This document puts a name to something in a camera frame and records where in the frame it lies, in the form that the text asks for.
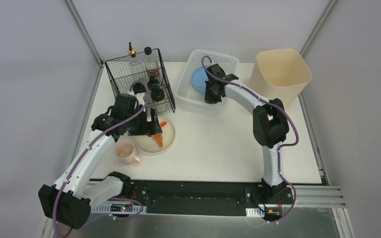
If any cream plate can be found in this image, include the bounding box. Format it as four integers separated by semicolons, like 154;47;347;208
133;116;176;154

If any blue plate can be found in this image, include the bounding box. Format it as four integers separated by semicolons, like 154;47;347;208
191;66;208;94

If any pink mug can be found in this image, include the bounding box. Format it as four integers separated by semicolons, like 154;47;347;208
114;140;141;165

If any black lid jar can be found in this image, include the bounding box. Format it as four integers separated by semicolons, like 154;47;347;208
150;88;165;102
147;75;160;91
132;81;146;94

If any gold cap oil bottle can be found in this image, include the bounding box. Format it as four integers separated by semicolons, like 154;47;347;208
128;42;145;74

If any red label sauce bottle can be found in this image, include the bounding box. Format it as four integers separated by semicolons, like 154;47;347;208
144;47;160;79

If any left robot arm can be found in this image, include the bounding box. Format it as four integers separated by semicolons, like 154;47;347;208
38;91;162;230

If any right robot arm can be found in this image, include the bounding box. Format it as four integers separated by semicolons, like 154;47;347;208
203;64;289;197

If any orange fried piece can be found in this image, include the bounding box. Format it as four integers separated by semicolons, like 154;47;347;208
152;134;163;148

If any white plastic basket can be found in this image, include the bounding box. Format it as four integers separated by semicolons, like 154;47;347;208
176;49;240;114

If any beige trash bin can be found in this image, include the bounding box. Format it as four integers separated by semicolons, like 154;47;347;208
249;48;313;108

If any black wire rack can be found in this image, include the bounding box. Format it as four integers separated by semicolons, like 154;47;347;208
104;48;176;114

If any black base frame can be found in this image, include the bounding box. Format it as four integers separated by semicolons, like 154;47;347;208
78;178;342;218

